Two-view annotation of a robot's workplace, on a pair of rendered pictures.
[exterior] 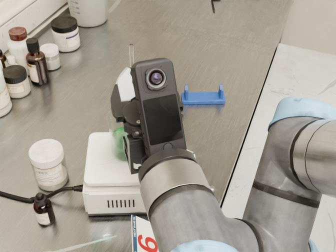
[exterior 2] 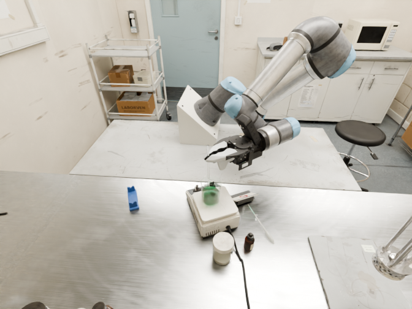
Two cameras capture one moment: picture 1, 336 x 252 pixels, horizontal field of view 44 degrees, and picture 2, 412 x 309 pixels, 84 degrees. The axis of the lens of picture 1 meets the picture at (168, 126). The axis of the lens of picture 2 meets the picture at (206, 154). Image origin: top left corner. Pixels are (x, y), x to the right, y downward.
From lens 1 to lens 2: 0.84 m
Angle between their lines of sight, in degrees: 75
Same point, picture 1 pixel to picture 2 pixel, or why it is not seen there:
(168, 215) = (283, 129)
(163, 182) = (273, 130)
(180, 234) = (288, 125)
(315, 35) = not seen: outside the picture
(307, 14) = not seen: outside the picture
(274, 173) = (253, 114)
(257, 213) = (261, 124)
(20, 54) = not seen: outside the picture
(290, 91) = (122, 166)
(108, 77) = (107, 263)
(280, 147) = (250, 107)
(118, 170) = (224, 200)
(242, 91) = (123, 184)
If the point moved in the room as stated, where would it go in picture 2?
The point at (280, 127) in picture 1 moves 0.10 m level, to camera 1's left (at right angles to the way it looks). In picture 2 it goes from (243, 106) to (255, 120)
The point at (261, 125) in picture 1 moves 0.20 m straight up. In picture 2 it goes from (152, 175) to (144, 134)
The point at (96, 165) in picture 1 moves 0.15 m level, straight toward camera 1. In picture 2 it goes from (225, 209) to (263, 192)
